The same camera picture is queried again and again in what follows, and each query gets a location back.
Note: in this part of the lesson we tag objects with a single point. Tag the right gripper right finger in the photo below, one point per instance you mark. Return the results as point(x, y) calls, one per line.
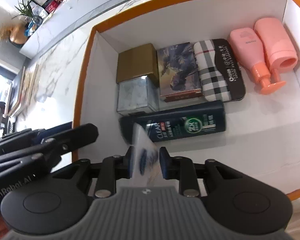
point(181, 169)

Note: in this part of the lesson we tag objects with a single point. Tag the brown cardboard cube box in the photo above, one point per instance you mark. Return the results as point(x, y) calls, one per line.
point(137, 62)

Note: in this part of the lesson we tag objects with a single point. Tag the large pink bottle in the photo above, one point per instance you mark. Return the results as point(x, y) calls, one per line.
point(279, 50)

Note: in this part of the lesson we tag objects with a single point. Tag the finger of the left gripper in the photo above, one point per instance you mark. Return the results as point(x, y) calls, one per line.
point(44, 133)
point(70, 140)

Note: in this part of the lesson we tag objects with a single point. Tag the gold vase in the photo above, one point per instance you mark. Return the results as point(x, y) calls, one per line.
point(17, 35)

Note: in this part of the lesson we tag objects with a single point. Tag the white tube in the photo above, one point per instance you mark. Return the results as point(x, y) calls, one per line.
point(145, 167)

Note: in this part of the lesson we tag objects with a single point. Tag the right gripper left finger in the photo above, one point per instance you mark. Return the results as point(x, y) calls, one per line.
point(110, 170)

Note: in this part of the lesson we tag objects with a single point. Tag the dark green shampoo bottle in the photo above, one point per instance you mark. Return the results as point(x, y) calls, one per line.
point(178, 123)

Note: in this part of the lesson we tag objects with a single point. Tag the dark illustrated book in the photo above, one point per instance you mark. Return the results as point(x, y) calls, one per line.
point(178, 73)

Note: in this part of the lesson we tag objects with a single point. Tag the stack of books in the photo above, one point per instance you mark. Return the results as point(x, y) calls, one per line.
point(21, 90)

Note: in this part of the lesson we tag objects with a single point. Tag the pink pump lotion bottle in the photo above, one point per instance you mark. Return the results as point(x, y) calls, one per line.
point(249, 52)

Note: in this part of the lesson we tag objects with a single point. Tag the clear silver square box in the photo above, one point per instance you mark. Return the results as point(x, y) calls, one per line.
point(137, 95)

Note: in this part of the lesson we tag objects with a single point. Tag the potted green plant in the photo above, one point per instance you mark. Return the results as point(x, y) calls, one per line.
point(24, 9)

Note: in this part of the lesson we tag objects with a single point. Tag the orange cardboard box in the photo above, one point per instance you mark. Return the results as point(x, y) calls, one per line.
point(262, 136)

